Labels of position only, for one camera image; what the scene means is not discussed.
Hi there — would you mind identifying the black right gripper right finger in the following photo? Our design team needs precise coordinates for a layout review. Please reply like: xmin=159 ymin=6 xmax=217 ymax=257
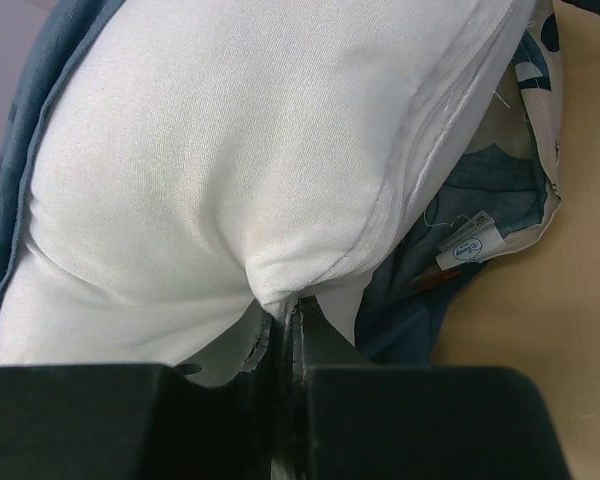
xmin=287 ymin=298 xmax=571 ymax=479

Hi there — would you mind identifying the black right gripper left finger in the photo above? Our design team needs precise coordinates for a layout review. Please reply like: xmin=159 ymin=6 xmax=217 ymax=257
xmin=0 ymin=316 xmax=279 ymax=479

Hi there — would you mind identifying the blue letter-print pillowcase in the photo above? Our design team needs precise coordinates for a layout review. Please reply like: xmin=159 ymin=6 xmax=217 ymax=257
xmin=0 ymin=0 xmax=564 ymax=366

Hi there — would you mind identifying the white pillow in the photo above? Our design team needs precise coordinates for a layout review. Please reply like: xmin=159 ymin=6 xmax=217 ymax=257
xmin=0 ymin=0 xmax=554 ymax=389

